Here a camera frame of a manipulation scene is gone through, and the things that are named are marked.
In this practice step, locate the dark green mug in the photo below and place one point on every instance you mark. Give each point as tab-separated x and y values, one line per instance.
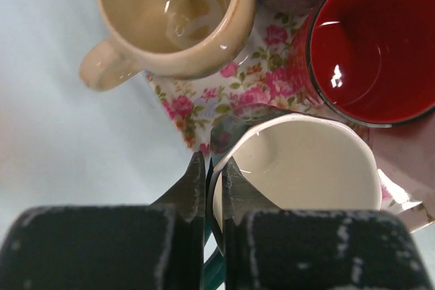
297	162

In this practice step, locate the floral pattern tray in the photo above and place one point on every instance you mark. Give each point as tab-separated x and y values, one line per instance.
253	85

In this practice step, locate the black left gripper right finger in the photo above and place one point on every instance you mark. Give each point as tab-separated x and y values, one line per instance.
269	248

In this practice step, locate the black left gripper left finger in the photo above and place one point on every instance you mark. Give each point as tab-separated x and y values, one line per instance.
155	246

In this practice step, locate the pink ceramic mug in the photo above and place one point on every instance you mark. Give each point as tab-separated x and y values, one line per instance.
405	160

